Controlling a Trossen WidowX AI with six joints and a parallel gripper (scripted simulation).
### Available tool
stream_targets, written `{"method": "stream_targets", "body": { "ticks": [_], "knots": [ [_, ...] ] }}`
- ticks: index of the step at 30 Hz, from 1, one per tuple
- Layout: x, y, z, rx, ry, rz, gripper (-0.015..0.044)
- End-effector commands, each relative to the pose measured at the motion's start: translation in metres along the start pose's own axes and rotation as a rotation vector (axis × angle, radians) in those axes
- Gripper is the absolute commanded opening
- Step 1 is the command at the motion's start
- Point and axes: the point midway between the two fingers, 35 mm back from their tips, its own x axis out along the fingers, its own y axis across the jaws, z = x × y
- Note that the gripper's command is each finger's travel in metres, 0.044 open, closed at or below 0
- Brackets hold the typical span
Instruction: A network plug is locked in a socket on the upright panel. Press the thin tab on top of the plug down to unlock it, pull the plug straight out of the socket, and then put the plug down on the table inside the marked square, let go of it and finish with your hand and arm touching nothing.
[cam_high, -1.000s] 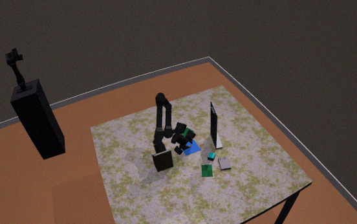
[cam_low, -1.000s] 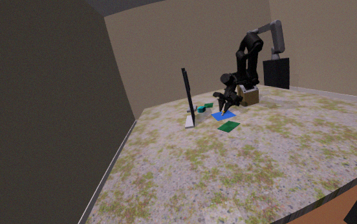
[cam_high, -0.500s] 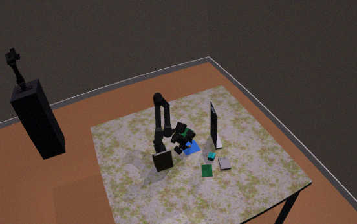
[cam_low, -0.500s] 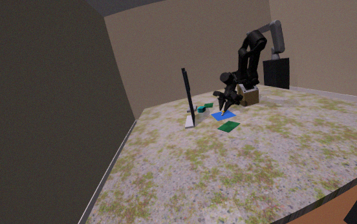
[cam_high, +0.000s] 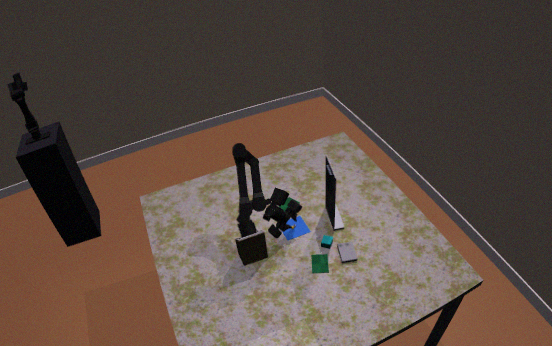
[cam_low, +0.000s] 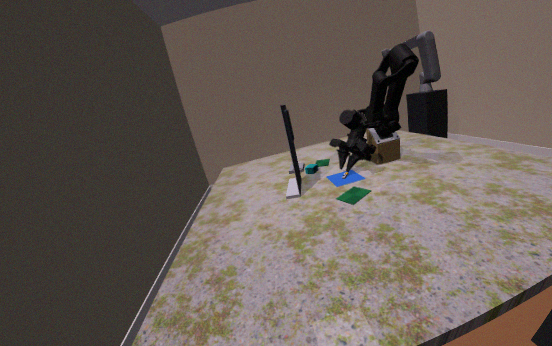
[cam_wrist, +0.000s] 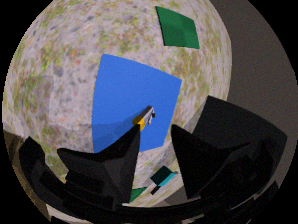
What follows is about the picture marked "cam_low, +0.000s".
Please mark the blue flat square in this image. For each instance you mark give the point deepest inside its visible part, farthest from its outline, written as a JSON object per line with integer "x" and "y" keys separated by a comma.
{"x": 337, "y": 180}

